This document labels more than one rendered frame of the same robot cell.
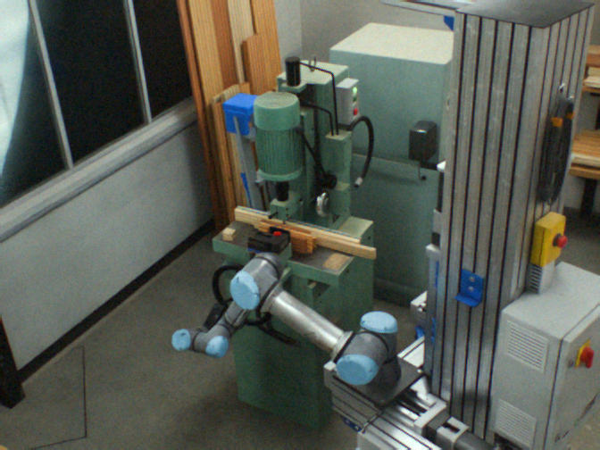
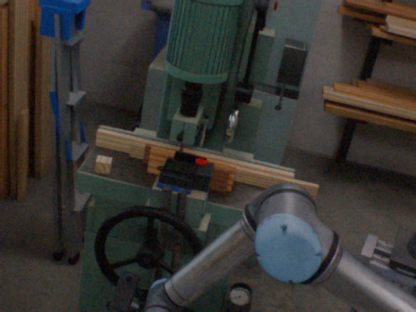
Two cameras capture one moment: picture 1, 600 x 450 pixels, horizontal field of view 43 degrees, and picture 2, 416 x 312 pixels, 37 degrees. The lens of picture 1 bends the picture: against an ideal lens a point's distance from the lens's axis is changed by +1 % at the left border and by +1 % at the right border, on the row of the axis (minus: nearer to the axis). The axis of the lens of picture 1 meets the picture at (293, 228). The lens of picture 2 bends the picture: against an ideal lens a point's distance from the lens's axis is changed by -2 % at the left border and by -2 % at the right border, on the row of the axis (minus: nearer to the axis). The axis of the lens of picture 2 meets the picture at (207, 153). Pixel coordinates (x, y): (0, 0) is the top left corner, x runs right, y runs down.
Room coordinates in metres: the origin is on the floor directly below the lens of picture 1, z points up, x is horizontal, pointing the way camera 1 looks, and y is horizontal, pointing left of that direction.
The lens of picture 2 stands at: (1.23, 0.77, 1.78)
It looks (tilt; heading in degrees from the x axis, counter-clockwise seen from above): 26 degrees down; 331
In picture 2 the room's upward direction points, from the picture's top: 11 degrees clockwise
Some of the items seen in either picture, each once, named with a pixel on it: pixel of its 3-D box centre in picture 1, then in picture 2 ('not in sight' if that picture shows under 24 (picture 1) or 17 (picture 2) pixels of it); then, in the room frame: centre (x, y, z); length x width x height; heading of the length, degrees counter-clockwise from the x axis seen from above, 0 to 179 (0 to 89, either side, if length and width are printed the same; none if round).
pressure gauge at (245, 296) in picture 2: not in sight; (239, 295); (2.40, -0.07, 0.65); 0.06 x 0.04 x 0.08; 58
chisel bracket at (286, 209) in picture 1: (286, 206); (187, 125); (2.74, 0.02, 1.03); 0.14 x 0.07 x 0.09; 148
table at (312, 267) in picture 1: (279, 255); (183, 195); (2.61, 0.06, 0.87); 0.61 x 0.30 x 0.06; 58
